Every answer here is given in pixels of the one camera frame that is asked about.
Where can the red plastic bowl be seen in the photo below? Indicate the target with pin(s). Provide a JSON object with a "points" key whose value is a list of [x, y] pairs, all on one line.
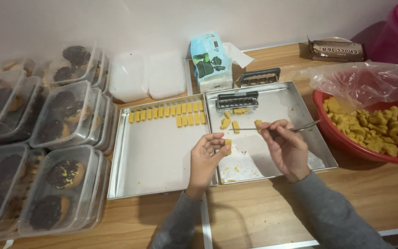
{"points": [[344, 143]]}

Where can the person's right hand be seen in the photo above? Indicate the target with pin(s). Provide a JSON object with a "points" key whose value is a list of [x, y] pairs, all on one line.
{"points": [[288, 152]]}

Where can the yellow dough crumbs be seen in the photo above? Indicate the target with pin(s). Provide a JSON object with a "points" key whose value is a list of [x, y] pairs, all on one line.
{"points": [[230, 179]]}

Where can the white plastic container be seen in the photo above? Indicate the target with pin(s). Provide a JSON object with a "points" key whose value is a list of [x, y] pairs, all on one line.
{"points": [[128, 77], [167, 74]]}

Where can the large metal baking tray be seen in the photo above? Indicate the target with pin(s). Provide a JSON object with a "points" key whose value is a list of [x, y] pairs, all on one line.
{"points": [[282, 107], [157, 162]]}

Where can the heap of yellow dough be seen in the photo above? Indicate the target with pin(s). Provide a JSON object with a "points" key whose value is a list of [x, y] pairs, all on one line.
{"points": [[371, 129]]}

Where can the thin metal knife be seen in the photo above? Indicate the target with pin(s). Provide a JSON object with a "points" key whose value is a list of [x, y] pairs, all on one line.
{"points": [[306, 126]]}

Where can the person's left hand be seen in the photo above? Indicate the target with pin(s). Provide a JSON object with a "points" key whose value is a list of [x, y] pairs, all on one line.
{"points": [[200, 166]]}

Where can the blue tissue pack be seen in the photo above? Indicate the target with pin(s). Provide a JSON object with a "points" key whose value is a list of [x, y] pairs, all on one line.
{"points": [[209, 62]]}

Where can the yellow dough piece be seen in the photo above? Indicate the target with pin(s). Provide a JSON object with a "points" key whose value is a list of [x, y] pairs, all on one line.
{"points": [[227, 114], [257, 122], [240, 111], [228, 145], [236, 125], [225, 124]]}

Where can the clear plastic bag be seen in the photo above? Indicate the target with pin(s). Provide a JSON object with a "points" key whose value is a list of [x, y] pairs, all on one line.
{"points": [[361, 81]]}

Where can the white tissue sheet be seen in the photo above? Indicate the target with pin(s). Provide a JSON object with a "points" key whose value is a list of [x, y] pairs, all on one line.
{"points": [[238, 53]]}

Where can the brown chocolate packet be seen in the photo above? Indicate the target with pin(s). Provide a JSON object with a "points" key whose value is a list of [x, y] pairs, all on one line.
{"points": [[337, 51]]}

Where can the rows of yellow dough bars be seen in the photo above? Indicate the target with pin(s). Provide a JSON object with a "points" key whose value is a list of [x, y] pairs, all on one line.
{"points": [[185, 119]]}

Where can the person's right fingers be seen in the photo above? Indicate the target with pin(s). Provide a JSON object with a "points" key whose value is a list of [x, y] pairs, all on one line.
{"points": [[271, 129]]}

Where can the stack of clear cookie containers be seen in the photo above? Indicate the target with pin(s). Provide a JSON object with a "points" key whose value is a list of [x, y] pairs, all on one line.
{"points": [[57, 166]]}

